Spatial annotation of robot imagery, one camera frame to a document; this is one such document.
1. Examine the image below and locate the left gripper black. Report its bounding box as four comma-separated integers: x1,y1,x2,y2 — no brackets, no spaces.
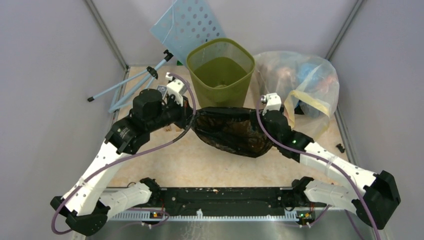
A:
147,92,200,132

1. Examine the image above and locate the yellow translucent trash bag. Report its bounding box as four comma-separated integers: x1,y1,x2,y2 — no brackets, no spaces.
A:
283,90,338,139

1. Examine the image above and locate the black trash bag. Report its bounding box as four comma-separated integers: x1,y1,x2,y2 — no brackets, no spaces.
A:
191,107,273,158

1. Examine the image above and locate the green mesh trash bin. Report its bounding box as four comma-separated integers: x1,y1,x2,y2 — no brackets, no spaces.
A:
186,38,255,108

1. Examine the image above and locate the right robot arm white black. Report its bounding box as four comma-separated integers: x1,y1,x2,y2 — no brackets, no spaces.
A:
255,110,401,230

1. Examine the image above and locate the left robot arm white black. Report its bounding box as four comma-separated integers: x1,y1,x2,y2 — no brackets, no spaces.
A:
50,87,197,237

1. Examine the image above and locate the clear trash bag with waste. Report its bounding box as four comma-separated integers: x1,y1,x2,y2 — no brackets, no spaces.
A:
253,50,340,140

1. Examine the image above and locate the deck of playing cards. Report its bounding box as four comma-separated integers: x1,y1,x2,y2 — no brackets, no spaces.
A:
156,85,168,98

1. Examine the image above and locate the light blue tripod stand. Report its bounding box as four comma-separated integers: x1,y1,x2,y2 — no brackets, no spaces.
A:
87,49,174,116

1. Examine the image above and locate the small black clip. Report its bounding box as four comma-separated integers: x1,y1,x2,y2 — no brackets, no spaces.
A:
335,143,346,153

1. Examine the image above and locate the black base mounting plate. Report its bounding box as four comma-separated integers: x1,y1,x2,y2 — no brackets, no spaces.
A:
138,187,311,217

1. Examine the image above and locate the light blue perforated board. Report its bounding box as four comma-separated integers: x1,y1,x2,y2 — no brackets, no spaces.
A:
150,0,226,66

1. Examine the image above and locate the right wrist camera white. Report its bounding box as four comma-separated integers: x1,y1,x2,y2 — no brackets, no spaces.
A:
260,92,282,116

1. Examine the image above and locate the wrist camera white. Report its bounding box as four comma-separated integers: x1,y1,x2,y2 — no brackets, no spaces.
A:
260,92,282,116
165,72,190,107

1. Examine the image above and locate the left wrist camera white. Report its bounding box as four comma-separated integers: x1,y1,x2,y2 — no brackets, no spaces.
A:
165,72,190,107

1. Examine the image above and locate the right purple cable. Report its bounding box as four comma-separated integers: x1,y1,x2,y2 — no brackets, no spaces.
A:
255,97,383,240

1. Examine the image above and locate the purple cable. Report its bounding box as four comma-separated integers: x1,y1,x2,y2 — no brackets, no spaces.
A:
255,97,383,240
50,72,198,235

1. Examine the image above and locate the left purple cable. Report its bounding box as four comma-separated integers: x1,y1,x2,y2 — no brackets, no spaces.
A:
50,72,198,235

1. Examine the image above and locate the grey slotted cable duct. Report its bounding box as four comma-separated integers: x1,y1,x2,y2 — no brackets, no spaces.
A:
111,209,299,223

